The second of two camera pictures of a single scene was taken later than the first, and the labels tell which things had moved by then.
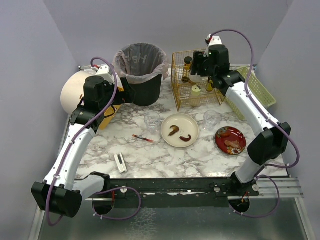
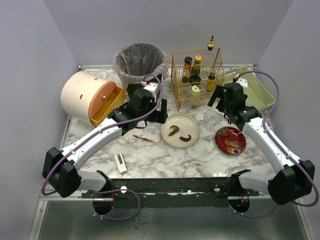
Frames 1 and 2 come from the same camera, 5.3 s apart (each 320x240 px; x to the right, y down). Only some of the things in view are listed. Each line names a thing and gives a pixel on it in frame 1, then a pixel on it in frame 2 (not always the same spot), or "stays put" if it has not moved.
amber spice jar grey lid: (186, 69) stays put
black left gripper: (127, 90) -> (160, 113)
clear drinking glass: (211, 119) stays put
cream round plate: (187, 126) stays put
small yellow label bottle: (210, 86) stays put
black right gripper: (196, 63) -> (217, 94)
